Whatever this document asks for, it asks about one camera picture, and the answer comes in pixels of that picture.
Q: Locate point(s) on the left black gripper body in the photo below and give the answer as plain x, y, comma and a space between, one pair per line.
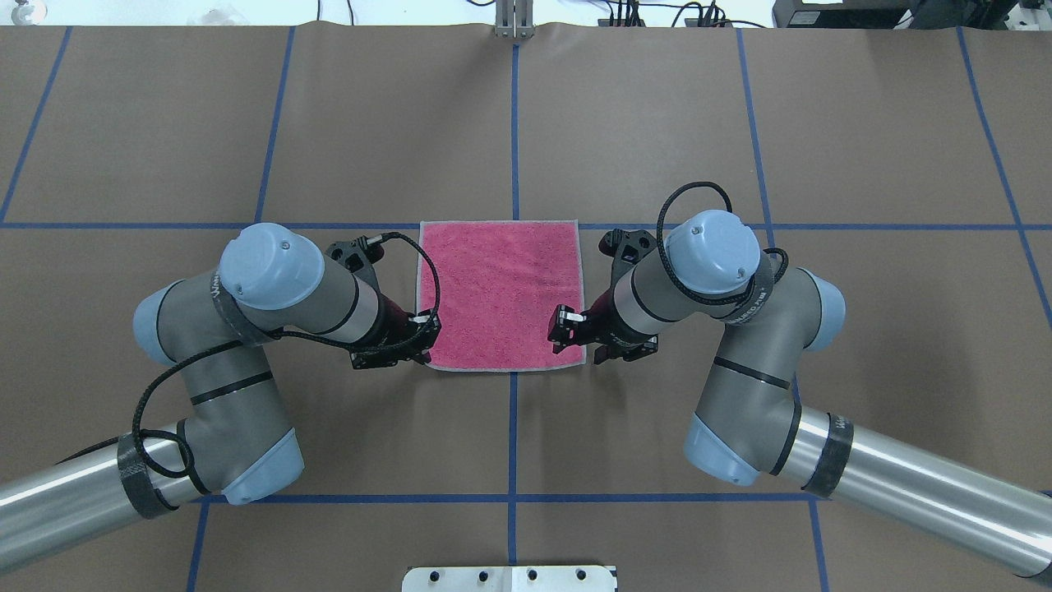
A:
395, 320

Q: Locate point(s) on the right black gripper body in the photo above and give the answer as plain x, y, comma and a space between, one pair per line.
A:
602, 320

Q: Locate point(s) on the pink towel with grey edge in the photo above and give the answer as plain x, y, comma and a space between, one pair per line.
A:
496, 284

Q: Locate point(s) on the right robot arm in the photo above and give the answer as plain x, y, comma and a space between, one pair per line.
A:
747, 422

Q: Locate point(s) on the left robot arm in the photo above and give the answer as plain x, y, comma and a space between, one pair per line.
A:
214, 420

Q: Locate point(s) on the blue tape line lengthwise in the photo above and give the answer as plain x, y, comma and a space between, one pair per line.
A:
513, 426

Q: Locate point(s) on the blue tape line crosswise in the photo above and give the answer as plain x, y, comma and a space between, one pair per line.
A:
414, 226

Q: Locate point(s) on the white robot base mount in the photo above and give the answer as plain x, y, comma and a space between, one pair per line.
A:
512, 578

